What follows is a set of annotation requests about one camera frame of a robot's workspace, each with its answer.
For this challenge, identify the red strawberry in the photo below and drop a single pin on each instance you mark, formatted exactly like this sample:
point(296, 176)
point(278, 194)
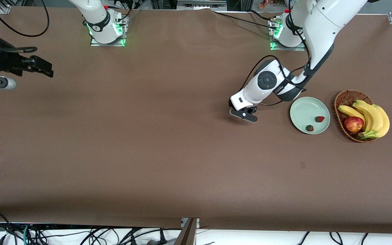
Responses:
point(320, 118)
point(309, 128)

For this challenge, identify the light green round plate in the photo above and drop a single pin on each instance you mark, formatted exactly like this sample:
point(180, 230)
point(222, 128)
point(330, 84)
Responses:
point(305, 110)

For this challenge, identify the brown table cover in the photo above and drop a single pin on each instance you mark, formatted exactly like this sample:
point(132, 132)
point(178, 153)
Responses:
point(182, 170)

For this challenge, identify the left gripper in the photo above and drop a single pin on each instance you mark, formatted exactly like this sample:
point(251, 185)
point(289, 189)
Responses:
point(229, 103)

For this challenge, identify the red yellow apple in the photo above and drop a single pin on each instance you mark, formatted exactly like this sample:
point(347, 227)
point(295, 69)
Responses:
point(353, 124)

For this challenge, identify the orange red object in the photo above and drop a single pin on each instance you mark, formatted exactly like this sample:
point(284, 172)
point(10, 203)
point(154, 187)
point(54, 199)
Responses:
point(264, 4)

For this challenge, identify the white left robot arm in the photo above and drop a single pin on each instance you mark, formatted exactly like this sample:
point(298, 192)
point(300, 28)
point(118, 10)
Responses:
point(322, 20)

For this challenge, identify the grey equipment box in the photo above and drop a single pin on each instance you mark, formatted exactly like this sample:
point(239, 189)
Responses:
point(201, 5)

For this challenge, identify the yellow banana bunch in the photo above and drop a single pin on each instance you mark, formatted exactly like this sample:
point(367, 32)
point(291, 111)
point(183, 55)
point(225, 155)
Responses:
point(373, 117)

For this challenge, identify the brown wicker basket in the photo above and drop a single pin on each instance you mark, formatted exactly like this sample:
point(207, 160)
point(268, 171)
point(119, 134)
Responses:
point(347, 97)

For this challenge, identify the brown wooden bar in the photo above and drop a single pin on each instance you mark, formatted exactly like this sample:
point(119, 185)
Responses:
point(187, 234)

